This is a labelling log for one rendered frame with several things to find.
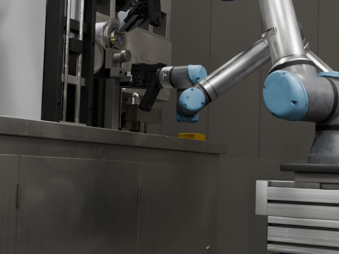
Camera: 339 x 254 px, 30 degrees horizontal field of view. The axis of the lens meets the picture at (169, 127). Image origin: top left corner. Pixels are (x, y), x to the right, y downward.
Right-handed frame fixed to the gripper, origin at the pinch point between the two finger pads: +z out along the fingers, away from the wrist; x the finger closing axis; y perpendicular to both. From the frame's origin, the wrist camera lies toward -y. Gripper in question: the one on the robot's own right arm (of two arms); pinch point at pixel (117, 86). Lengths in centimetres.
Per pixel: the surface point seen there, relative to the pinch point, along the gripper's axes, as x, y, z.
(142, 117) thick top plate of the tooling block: -7.1, -10.6, -6.4
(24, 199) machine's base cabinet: 73, -38, -29
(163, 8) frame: -75, 50, 31
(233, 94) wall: -209, 25, 57
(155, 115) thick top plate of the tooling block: -15.7, -9.0, -6.4
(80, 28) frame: 38.7, 11.5, -14.7
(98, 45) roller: 14.6, 12.2, -2.4
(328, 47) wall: -208, 53, -9
